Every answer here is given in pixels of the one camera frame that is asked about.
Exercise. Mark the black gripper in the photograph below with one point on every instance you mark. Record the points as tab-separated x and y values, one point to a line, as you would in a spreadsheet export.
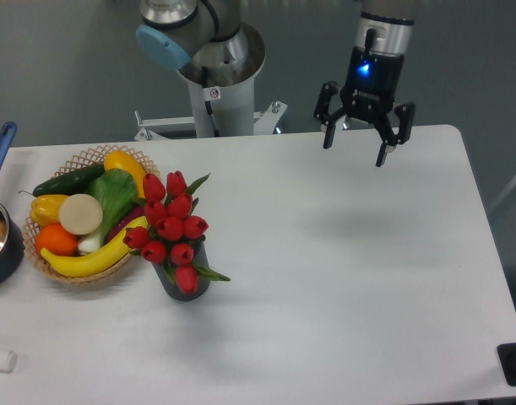
371	93

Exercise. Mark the red tulip bouquet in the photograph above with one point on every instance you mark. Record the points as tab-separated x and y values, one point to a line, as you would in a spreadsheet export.
170	219

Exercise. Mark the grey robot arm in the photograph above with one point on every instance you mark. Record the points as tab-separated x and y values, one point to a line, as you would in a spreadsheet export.
219	56

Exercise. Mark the dark grey ribbed vase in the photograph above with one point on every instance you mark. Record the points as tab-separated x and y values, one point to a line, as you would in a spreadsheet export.
178	273

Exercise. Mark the yellow squash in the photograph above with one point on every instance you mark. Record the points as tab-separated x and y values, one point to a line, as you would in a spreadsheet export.
121	160

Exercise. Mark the green bok choy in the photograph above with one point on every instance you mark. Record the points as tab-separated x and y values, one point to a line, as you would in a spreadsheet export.
115	190

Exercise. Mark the purple eggplant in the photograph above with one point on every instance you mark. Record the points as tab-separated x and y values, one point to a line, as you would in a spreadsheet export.
134	213

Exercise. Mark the woven wicker basket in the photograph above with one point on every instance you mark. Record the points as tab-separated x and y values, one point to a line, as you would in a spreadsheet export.
87	157

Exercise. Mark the black device at edge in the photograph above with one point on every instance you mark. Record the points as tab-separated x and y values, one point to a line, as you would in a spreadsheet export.
507	356

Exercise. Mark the green cucumber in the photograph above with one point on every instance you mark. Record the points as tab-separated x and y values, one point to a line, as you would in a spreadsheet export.
73	182

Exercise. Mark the beige round disc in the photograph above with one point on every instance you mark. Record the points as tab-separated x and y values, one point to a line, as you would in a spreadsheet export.
80	214

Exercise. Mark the yellow banana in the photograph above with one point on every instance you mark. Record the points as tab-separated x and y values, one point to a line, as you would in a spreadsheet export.
93	257

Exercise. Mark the yellow bell pepper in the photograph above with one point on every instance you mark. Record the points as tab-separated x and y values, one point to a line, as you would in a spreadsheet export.
45	209

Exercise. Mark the orange fruit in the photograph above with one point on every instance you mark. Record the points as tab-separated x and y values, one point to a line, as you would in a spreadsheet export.
57	240

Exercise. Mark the white cylinder object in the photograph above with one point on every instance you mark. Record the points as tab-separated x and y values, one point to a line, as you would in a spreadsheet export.
8	359

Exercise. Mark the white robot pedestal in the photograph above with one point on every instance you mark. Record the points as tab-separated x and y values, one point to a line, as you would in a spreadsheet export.
222	111

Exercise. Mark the blue handled saucepan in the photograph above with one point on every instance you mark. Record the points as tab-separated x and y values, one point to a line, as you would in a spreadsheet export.
11	239

